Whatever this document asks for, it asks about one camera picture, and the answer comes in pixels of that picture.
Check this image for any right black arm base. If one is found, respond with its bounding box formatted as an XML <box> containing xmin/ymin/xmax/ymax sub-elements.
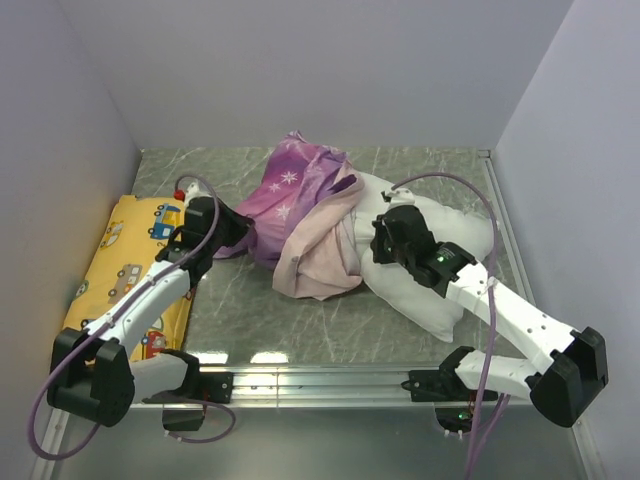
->
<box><xmin>400</xmin><ymin>370</ymin><xmax>476</xmax><ymax>436</ymax></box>

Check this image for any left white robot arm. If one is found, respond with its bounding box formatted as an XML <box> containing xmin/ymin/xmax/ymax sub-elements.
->
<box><xmin>46</xmin><ymin>196</ymin><xmax>253</xmax><ymax>427</ymax></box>

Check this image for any purple princess print pillowcase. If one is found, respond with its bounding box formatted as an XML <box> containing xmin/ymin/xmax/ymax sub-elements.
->
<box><xmin>215</xmin><ymin>131</ymin><xmax>354</xmax><ymax>269</ymax></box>

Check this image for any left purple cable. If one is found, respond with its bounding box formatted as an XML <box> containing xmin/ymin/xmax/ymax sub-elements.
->
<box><xmin>27</xmin><ymin>173</ymin><xmax>237</xmax><ymax>461</ymax></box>

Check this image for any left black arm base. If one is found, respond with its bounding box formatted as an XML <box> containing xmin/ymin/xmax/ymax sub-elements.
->
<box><xmin>141</xmin><ymin>372</ymin><xmax>234</xmax><ymax>433</ymax></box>

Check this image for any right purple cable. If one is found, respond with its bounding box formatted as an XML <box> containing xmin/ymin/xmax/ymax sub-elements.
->
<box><xmin>390</xmin><ymin>172</ymin><xmax>511</xmax><ymax>480</ymax></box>

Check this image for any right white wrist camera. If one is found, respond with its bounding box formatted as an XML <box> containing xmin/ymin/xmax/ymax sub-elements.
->
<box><xmin>382</xmin><ymin>188</ymin><xmax>415</xmax><ymax>210</ymax></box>

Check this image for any yellow car print pillow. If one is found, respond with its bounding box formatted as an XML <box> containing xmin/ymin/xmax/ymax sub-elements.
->
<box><xmin>63</xmin><ymin>195</ymin><xmax>193</xmax><ymax>361</ymax></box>

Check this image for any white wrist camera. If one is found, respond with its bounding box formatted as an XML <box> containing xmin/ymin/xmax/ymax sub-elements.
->
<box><xmin>382</xmin><ymin>188</ymin><xmax>415</xmax><ymax>210</ymax></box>
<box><xmin>173</xmin><ymin>181</ymin><xmax>211</xmax><ymax>207</ymax></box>

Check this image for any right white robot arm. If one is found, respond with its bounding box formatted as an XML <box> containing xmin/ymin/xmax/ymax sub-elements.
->
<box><xmin>371</xmin><ymin>205</ymin><xmax>609</xmax><ymax>428</ymax></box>

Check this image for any pink pillowcase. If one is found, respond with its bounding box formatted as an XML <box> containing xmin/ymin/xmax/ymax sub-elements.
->
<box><xmin>272</xmin><ymin>164</ymin><xmax>364</xmax><ymax>300</ymax></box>

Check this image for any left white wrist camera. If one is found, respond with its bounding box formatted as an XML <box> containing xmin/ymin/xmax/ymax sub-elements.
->
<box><xmin>173</xmin><ymin>181</ymin><xmax>211</xmax><ymax>207</ymax></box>

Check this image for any aluminium rail frame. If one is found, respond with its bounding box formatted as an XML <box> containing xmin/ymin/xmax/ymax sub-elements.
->
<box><xmin>29</xmin><ymin>148</ymin><xmax>606</xmax><ymax>480</ymax></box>

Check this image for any white pillow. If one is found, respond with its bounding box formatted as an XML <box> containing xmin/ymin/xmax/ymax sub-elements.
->
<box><xmin>351</xmin><ymin>173</ymin><xmax>493</xmax><ymax>343</ymax></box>

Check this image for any purple cable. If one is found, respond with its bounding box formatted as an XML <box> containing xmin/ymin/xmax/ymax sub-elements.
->
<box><xmin>27</xmin><ymin>173</ymin><xmax>237</xmax><ymax>461</ymax></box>
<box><xmin>390</xmin><ymin>172</ymin><xmax>511</xmax><ymax>480</ymax></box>

